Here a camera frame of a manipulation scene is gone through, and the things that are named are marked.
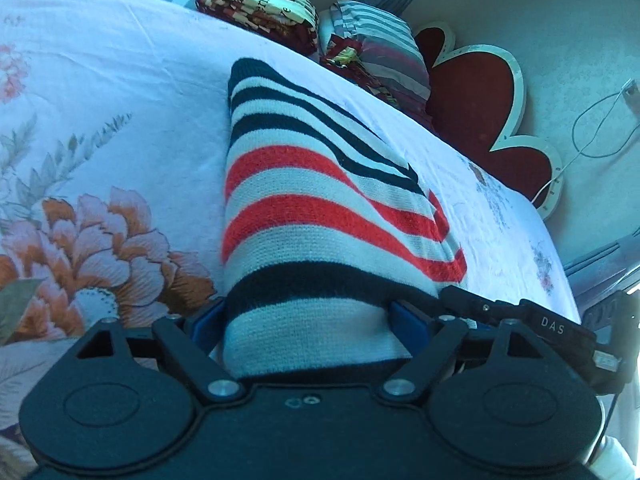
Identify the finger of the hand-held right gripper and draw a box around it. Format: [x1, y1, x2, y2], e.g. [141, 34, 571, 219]
[439, 285, 522, 322]

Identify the floral bed sheet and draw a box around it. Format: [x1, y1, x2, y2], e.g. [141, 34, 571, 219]
[0, 0, 583, 480]

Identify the white cable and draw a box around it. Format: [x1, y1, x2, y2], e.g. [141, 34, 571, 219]
[530, 77, 640, 207]

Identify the red heart-shaped headboard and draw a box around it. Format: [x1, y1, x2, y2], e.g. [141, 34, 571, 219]
[412, 22, 565, 221]

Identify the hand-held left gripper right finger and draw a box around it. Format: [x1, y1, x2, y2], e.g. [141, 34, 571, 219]
[379, 299, 542, 407]

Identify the grey striped pillow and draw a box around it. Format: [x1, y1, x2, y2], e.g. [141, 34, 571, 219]
[319, 0, 432, 111]

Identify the dark bedside furniture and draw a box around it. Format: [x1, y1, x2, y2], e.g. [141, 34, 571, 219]
[564, 232, 640, 326]

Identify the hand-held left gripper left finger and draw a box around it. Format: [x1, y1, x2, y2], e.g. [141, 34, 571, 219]
[75, 297, 246, 407]

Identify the patterned red pillow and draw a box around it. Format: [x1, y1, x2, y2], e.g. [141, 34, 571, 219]
[195, 0, 321, 57]

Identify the striped knit sweater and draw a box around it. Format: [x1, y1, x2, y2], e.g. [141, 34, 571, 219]
[220, 57, 469, 382]

